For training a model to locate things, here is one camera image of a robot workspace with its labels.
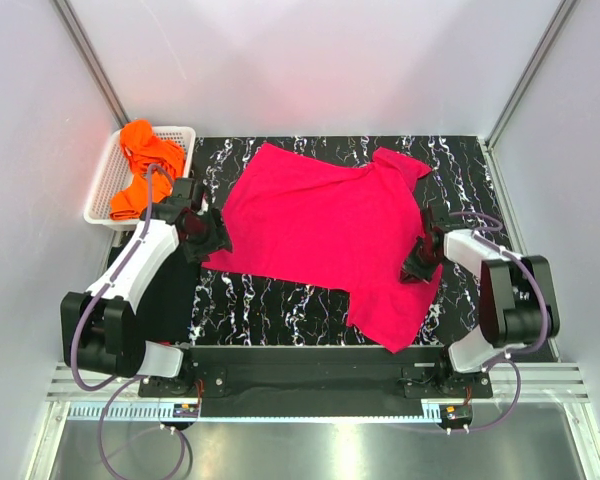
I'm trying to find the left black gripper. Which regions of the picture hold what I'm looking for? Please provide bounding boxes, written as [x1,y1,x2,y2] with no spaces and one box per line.
[183,207,232,263]

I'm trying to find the magenta pink t shirt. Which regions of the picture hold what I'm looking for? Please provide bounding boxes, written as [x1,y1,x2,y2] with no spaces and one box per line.
[203,143,442,353]

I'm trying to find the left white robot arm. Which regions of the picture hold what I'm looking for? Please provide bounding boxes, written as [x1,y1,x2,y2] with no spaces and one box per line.
[60,178,232,396]

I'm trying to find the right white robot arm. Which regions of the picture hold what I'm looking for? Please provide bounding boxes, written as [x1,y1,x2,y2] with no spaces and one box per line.
[400,206,560,397]

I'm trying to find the orange t shirt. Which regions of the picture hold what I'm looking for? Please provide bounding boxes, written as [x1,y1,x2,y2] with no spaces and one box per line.
[109,119,186,221]

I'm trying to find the white plastic basket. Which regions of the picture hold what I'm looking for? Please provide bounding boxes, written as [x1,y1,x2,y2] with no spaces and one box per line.
[83,126,196,232]

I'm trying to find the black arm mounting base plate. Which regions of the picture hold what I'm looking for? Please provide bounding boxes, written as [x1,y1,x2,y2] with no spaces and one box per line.
[139,346,493,400]

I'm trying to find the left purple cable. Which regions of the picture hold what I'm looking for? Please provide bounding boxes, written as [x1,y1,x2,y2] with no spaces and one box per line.
[65,163,196,477]

